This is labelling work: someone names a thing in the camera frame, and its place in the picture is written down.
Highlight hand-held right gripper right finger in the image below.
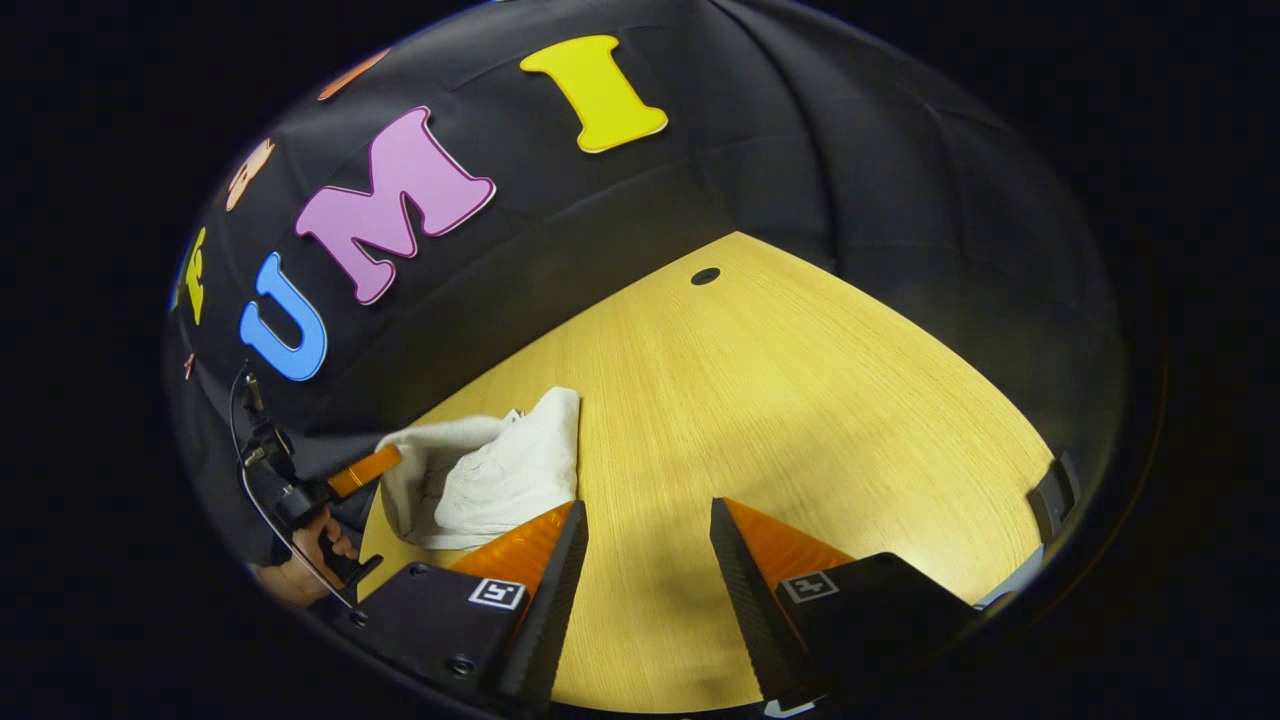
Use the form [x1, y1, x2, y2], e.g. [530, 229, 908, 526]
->
[710, 497, 983, 708]

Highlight black backdrop cloth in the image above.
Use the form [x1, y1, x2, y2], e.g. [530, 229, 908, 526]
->
[165, 0, 1126, 566]

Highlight dark grey block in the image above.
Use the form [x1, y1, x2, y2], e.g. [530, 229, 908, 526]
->
[1027, 451, 1083, 545]

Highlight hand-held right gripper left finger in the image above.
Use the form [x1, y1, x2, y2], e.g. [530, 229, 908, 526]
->
[345, 500, 589, 711]

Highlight white jeans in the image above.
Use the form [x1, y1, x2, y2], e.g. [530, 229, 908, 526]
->
[377, 387, 583, 552]

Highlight thin black cable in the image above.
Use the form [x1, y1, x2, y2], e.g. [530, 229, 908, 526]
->
[229, 362, 353, 608]

